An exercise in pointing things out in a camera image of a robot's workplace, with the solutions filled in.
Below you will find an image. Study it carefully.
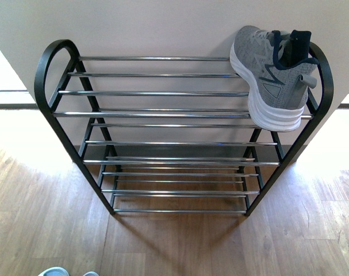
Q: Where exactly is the black metal shoe rack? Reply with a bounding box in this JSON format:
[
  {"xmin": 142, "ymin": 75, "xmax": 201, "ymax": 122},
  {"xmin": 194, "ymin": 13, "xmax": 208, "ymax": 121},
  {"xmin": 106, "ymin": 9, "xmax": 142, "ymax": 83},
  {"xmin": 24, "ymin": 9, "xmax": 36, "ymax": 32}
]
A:
[{"xmin": 34, "ymin": 40, "xmax": 333, "ymax": 216}]

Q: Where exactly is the white slide sandal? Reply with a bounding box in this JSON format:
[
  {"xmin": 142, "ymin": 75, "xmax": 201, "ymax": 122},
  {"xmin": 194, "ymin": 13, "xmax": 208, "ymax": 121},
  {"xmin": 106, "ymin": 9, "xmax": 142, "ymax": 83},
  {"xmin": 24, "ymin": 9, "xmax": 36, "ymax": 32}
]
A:
[
  {"xmin": 39, "ymin": 267, "xmax": 69, "ymax": 276},
  {"xmin": 83, "ymin": 271, "xmax": 99, "ymax": 276}
]

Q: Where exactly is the grey knit sneaker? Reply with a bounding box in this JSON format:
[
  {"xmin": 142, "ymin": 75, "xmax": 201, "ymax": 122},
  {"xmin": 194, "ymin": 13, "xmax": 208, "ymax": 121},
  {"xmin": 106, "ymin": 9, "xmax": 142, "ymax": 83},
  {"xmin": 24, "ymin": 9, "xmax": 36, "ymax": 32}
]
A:
[{"xmin": 229, "ymin": 25, "xmax": 319, "ymax": 132}]

